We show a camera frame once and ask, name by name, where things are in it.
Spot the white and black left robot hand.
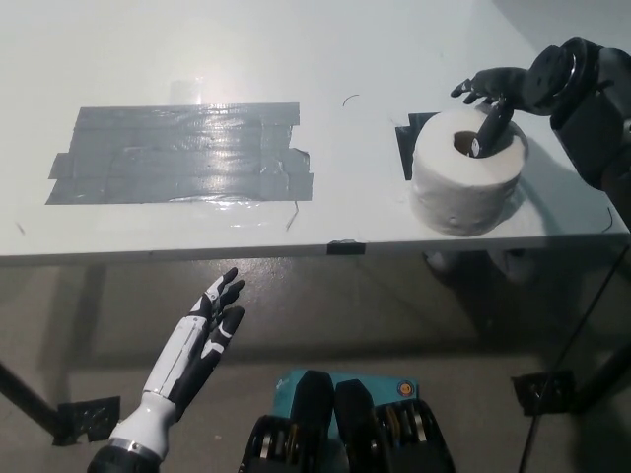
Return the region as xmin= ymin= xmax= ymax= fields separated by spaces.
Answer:
xmin=108 ymin=268 xmax=246 ymax=457

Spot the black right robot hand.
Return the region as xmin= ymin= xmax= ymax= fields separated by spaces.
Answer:
xmin=451 ymin=37 xmax=576 ymax=159

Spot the white toilet paper roll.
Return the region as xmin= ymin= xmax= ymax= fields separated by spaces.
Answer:
xmin=410 ymin=108 xmax=529 ymax=237

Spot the black ribbed left robot block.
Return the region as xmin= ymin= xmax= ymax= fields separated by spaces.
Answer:
xmin=239 ymin=370 xmax=341 ymax=473

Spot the black ribbed robot block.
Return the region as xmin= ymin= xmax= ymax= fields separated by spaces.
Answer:
xmin=239 ymin=370 xmax=341 ymax=473
xmin=333 ymin=378 xmax=457 ymax=473

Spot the black ribbed right robot block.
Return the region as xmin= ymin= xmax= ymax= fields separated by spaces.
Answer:
xmin=333 ymin=378 xmax=457 ymax=473

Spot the teal robot body box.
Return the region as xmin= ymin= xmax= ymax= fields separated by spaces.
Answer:
xmin=273 ymin=369 xmax=421 ymax=439

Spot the black tape square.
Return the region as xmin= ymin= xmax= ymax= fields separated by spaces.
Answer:
xmin=395 ymin=111 xmax=438 ymax=182

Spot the black table leg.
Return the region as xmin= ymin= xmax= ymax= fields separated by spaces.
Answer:
xmin=574 ymin=339 xmax=631 ymax=413
xmin=0 ymin=362 xmax=65 ymax=438

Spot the small black tape piece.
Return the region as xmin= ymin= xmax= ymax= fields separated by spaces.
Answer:
xmin=326 ymin=238 xmax=367 ymax=256

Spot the white shoe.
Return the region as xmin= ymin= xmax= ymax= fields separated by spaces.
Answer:
xmin=423 ymin=249 xmax=457 ymax=271

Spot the grey duct tape patch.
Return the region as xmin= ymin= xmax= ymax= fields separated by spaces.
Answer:
xmin=44 ymin=101 xmax=316 ymax=206

